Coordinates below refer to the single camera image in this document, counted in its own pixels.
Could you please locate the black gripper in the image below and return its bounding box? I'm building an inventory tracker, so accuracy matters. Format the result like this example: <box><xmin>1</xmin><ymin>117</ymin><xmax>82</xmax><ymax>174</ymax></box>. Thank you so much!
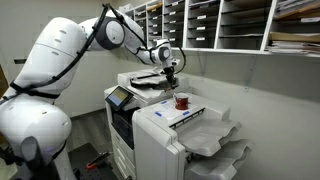
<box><xmin>162</xmin><ymin>66</ymin><xmax>180</xmax><ymax>89</ymax></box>

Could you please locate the red cup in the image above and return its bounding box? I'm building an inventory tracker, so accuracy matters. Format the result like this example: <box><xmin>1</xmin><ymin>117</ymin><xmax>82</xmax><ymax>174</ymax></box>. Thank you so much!
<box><xmin>172</xmin><ymin>92</ymin><xmax>191</xmax><ymax>111</ymax></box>

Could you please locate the white office copier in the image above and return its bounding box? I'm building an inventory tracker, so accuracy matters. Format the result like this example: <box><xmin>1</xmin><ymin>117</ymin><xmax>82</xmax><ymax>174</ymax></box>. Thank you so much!
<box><xmin>103</xmin><ymin>68</ymin><xmax>195</xmax><ymax>180</ymax></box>

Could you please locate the white paper sheet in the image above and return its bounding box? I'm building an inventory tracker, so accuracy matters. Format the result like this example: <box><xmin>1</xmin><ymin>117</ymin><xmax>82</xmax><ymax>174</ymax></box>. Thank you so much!
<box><xmin>151</xmin><ymin>99</ymin><xmax>198</xmax><ymax>125</ymax></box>

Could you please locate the copier touchscreen panel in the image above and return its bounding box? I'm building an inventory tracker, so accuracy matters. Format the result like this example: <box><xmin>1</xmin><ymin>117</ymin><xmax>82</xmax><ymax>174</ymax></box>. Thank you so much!
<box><xmin>104</xmin><ymin>85</ymin><xmax>135</xmax><ymax>112</ymax></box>

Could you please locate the white copier finisher unit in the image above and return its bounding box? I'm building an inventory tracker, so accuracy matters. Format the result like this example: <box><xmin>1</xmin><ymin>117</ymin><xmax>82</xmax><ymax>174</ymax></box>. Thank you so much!
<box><xmin>132</xmin><ymin>93</ymin><xmax>255</xmax><ymax>180</ymax></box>

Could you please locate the white mail sorter shelf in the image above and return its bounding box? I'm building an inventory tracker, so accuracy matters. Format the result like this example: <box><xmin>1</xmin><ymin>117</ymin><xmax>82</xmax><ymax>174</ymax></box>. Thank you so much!
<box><xmin>117</xmin><ymin>0</ymin><xmax>320</xmax><ymax>60</ymax></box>

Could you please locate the white box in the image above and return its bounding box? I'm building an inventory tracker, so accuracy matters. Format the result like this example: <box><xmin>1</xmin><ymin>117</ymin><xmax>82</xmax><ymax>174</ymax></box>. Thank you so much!
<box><xmin>117</xmin><ymin>3</ymin><xmax>135</xmax><ymax>14</ymax></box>

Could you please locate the loose paper stack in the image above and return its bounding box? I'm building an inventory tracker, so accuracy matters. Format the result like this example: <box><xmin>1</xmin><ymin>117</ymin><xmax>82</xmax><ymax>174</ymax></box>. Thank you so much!
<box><xmin>264</xmin><ymin>40</ymin><xmax>320</xmax><ymax>56</ymax></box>

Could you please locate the manila folder stack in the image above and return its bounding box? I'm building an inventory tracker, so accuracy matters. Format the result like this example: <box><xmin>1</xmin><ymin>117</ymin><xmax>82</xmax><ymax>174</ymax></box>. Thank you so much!
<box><xmin>267</xmin><ymin>31</ymin><xmax>320</xmax><ymax>44</ymax></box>

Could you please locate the slanted paper pile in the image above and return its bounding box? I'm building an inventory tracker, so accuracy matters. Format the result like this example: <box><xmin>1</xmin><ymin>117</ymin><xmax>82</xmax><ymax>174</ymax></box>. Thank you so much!
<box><xmin>272</xmin><ymin>0</ymin><xmax>320</xmax><ymax>22</ymax></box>

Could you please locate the metal shelf bracket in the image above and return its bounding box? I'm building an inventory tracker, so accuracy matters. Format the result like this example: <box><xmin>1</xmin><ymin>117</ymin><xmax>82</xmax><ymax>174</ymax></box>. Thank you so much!
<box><xmin>196</xmin><ymin>51</ymin><xmax>210</xmax><ymax>78</ymax></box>

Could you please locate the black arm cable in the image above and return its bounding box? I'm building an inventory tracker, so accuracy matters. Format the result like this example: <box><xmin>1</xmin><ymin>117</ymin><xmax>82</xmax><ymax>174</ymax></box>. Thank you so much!
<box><xmin>0</xmin><ymin>2</ymin><xmax>187</xmax><ymax>102</ymax></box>

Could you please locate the orange handled tool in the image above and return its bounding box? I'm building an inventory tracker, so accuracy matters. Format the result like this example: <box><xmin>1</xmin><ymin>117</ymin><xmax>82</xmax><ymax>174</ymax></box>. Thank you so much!
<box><xmin>85</xmin><ymin>151</ymin><xmax>111</xmax><ymax>171</ymax></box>

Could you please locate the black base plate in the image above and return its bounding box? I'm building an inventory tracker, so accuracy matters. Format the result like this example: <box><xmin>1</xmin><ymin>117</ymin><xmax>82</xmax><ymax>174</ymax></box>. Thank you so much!
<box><xmin>67</xmin><ymin>142</ymin><xmax>118</xmax><ymax>180</ymax></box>

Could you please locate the dark grey foreground mount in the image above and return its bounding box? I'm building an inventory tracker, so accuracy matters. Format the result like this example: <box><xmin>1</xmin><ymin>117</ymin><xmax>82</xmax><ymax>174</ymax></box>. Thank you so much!
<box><xmin>19</xmin><ymin>135</ymin><xmax>62</xmax><ymax>180</ymax></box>

